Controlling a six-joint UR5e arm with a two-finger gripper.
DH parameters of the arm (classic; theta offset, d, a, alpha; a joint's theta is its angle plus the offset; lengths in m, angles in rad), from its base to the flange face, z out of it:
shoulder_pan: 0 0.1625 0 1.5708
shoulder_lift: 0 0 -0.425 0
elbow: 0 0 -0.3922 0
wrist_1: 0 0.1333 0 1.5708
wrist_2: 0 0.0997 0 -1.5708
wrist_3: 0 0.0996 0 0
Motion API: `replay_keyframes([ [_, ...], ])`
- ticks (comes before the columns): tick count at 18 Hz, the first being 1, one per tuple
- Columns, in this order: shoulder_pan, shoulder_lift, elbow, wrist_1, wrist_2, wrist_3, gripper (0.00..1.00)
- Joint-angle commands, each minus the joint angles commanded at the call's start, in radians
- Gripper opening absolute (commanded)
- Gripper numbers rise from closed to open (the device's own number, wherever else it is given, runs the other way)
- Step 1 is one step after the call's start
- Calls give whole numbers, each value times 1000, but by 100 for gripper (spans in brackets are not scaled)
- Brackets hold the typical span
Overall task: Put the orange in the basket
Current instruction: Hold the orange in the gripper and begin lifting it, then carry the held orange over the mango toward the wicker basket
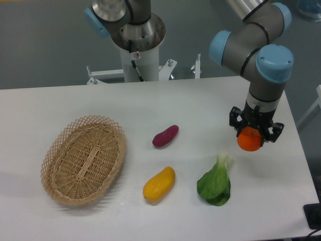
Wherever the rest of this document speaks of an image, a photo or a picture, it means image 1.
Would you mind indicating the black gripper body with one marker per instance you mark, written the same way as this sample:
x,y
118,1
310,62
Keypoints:
x,y
254,118

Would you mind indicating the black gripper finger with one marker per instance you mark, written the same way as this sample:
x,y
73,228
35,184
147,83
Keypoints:
x,y
271,132
236,119

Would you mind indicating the orange fruit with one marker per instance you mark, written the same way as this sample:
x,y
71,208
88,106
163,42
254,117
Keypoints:
x,y
249,139

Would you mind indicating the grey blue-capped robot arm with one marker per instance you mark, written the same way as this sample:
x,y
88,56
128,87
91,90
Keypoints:
x,y
251,53

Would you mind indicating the woven wicker basket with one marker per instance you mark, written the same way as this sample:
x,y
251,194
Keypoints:
x,y
84,160

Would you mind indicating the green bok choy leaf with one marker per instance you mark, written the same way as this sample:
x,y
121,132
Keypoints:
x,y
215,185

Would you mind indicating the purple sweet potato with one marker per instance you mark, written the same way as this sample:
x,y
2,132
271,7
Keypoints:
x,y
165,137

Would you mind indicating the black device at table corner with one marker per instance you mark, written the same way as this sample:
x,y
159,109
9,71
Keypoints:
x,y
312,215

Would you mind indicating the yellow mango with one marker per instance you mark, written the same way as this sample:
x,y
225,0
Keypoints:
x,y
159,185

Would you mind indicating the blue object top right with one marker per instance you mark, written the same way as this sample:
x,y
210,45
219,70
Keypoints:
x,y
310,9

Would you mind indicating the white frame right edge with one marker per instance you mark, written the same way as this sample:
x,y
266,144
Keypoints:
x,y
310,114

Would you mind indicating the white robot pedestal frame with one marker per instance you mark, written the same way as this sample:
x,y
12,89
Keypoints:
x,y
138,46

